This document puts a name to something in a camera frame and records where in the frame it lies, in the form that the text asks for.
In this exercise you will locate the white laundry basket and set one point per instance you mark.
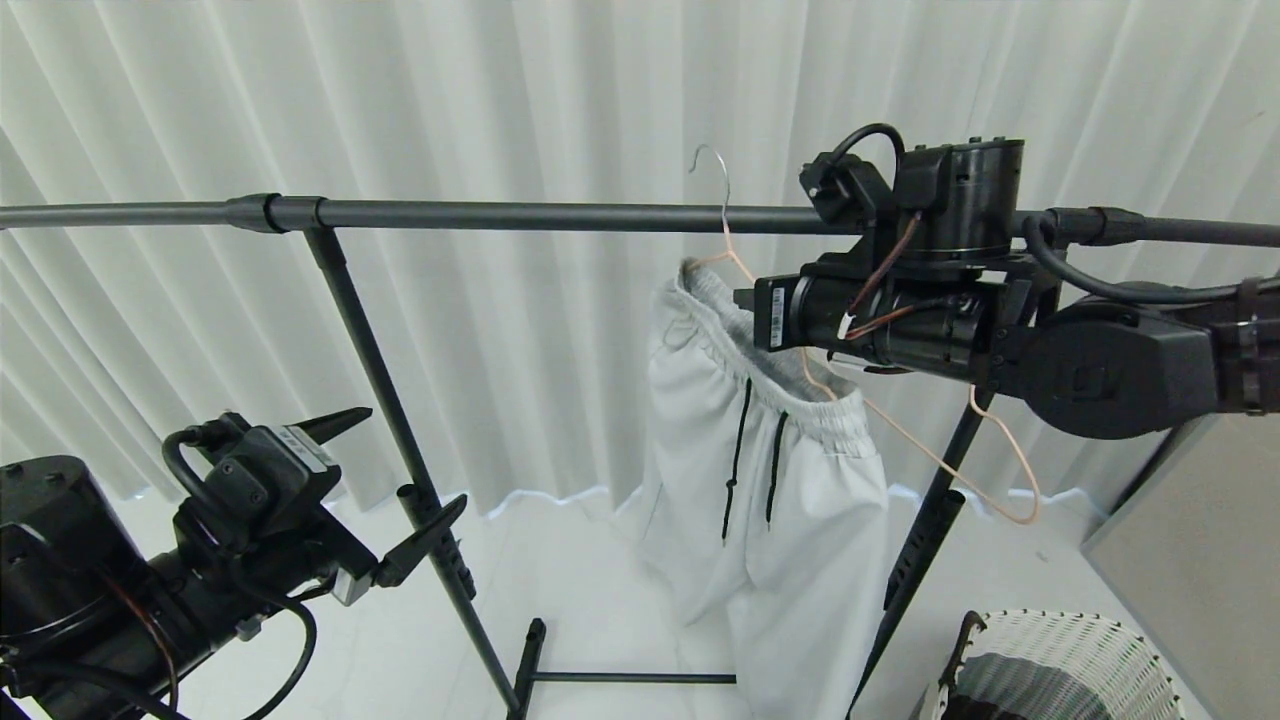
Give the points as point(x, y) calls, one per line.
point(1080, 650)

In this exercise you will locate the pink clothes hanger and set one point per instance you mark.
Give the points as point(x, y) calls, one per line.
point(1037, 495)
point(727, 205)

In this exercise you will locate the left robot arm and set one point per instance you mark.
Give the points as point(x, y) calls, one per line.
point(50, 540)

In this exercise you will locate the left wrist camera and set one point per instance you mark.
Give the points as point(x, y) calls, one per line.
point(260, 480)

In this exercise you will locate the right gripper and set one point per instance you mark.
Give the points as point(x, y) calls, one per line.
point(800, 310)

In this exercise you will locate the black clothes rack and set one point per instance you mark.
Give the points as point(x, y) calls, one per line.
point(500, 215)

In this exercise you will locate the white curtain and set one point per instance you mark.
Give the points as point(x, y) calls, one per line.
point(500, 100)

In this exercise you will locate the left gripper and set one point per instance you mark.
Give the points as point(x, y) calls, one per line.
point(270, 570)

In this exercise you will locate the pale grey shorts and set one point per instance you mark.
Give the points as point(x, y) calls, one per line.
point(800, 550)

